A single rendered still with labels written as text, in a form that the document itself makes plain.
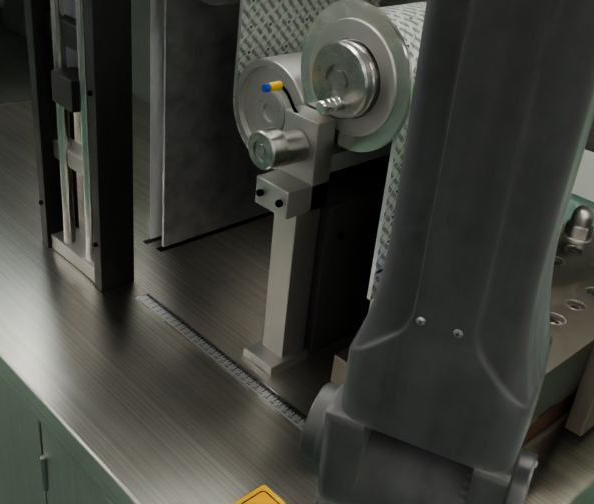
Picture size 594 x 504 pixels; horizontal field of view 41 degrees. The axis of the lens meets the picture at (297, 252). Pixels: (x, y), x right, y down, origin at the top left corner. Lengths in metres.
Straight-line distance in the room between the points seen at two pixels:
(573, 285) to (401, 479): 0.68
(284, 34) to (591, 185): 2.89
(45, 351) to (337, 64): 0.47
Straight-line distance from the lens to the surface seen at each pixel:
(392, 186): 0.80
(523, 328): 0.24
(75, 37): 0.99
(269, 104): 0.90
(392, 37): 0.76
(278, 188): 0.81
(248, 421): 0.87
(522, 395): 0.26
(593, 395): 0.90
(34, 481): 1.13
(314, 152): 0.81
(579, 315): 0.91
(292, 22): 0.97
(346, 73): 0.78
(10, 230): 1.23
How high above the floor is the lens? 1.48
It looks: 30 degrees down
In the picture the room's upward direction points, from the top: 6 degrees clockwise
